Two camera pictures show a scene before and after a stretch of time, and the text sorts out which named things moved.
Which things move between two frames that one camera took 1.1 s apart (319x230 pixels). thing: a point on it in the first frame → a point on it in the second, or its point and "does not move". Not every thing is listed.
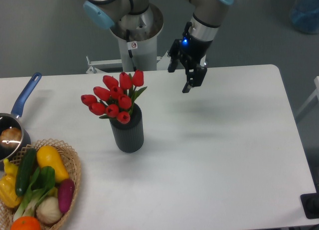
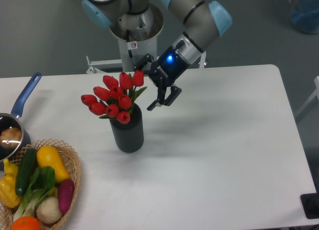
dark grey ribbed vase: [129, 137] does not move
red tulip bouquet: [115, 100] does not move
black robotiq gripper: [192, 50] → [164, 71]
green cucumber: [25, 171] does not move
